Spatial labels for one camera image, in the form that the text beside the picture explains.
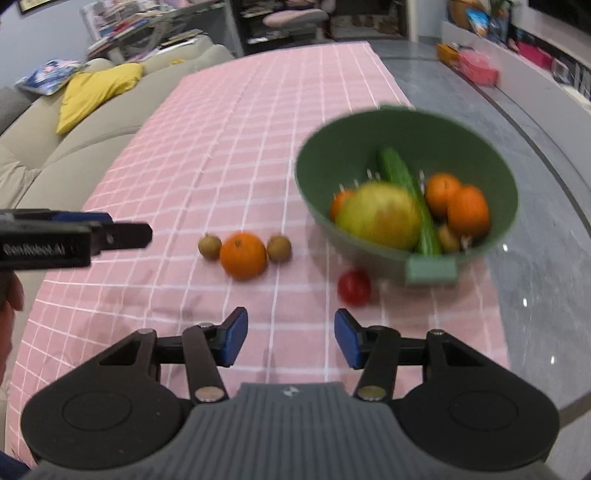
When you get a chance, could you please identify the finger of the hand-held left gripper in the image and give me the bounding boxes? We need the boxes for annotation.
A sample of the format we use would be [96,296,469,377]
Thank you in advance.
[90,222,153,256]
[0,209,114,228]

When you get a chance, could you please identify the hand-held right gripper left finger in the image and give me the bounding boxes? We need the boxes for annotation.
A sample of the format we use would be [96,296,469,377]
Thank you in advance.
[85,307,250,404]

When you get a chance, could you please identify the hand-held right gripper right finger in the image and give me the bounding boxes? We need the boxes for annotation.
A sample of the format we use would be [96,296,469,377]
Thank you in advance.
[335,308,499,402]

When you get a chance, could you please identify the red tomato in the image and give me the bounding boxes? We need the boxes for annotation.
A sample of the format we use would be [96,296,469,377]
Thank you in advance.
[337,270,372,306]

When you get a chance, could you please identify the brown kiwi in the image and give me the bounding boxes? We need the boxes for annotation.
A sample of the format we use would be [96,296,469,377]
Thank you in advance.
[198,234,223,260]
[437,223,461,254]
[267,234,293,264]

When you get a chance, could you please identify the yellow-green pear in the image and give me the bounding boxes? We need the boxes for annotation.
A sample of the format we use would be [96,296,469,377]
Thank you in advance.
[335,181,423,251]

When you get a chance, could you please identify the small orange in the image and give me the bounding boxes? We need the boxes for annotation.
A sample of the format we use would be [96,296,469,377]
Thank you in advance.
[329,189,356,222]

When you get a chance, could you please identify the green cucumber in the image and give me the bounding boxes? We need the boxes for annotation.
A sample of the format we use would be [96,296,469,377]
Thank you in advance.
[376,147,443,256]

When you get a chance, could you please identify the green colander bowl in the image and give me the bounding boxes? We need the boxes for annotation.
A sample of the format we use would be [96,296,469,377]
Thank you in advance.
[294,105,520,286]

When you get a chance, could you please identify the person's left hand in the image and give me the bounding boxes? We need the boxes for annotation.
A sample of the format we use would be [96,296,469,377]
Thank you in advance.
[0,274,25,370]

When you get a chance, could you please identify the beige sofa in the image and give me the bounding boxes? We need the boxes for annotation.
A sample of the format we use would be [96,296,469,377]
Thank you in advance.
[0,36,236,398]

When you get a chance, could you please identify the yellow pillow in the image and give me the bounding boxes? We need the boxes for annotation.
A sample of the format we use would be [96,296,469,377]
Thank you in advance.
[56,63,145,136]

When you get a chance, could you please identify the pink checked tablecloth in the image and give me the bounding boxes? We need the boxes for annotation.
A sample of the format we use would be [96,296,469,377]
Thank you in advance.
[9,41,511,462]

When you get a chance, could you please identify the blue printed pillow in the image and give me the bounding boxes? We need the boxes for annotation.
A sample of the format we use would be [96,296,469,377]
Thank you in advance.
[15,59,86,96]

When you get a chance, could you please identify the pile of books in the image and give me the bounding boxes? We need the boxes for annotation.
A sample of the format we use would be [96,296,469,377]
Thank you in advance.
[81,0,208,61]

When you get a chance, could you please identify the blue pants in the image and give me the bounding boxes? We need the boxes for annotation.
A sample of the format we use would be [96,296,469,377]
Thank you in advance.
[0,450,31,478]

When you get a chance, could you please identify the black shelf unit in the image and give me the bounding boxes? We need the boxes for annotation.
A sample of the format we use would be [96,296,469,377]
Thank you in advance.
[228,0,409,56]

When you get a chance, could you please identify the pink office chair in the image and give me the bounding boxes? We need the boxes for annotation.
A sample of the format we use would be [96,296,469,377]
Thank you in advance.
[263,8,329,40]

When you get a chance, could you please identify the pink box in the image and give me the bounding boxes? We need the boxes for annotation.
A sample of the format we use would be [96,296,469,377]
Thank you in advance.
[457,49,500,87]

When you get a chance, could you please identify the orange box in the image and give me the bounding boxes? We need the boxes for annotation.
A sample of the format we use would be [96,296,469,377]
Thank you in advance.
[437,42,462,65]

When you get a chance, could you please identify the white marble television bench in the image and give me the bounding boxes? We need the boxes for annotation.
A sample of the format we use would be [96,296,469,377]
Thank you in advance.
[441,21,591,153]

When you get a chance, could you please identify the red box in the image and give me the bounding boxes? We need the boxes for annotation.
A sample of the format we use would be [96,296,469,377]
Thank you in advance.
[517,41,554,70]

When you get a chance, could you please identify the blue snack bag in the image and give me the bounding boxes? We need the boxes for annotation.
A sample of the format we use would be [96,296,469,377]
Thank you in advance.
[465,8,490,38]

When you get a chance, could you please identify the blue vase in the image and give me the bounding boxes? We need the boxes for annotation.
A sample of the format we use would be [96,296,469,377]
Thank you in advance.
[487,16,509,42]

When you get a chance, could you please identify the brown gourd ornament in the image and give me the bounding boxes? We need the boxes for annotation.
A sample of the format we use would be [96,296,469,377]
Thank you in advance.
[448,0,485,31]

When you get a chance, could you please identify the white router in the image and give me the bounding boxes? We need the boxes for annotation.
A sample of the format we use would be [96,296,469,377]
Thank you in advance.
[570,60,591,100]

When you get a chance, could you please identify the black television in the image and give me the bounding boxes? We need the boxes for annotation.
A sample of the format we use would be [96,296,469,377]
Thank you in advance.
[529,0,591,28]

